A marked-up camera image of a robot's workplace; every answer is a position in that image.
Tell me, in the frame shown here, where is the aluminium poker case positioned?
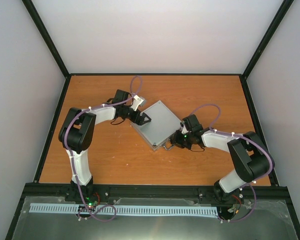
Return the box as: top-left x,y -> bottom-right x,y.
131,100 -> 181,151

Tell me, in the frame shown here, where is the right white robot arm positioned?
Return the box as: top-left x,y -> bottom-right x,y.
169,114 -> 275,203

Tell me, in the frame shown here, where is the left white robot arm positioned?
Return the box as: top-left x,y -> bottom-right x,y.
58,89 -> 152,202

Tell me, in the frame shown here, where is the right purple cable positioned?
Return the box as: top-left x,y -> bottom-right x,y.
181,103 -> 276,223

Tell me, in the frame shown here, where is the purple cable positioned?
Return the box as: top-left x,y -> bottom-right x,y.
63,75 -> 143,222
181,103 -> 276,223

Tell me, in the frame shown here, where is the black front rail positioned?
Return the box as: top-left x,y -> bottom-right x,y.
64,184 -> 221,201

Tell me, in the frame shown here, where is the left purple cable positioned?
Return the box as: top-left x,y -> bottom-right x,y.
63,75 -> 143,222

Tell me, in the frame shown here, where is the light blue cable duct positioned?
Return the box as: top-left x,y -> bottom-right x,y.
28,203 -> 218,218

